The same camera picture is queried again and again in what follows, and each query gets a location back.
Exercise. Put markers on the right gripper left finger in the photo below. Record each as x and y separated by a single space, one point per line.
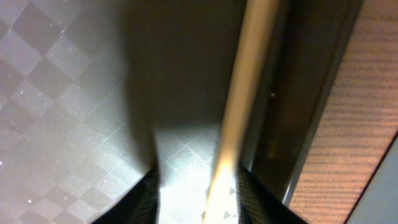
138 206

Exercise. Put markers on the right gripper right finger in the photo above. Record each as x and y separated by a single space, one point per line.
257 205

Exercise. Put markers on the wooden chopstick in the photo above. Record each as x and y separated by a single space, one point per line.
259 19

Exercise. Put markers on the dark brown serving tray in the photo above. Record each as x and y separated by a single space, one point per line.
86 86

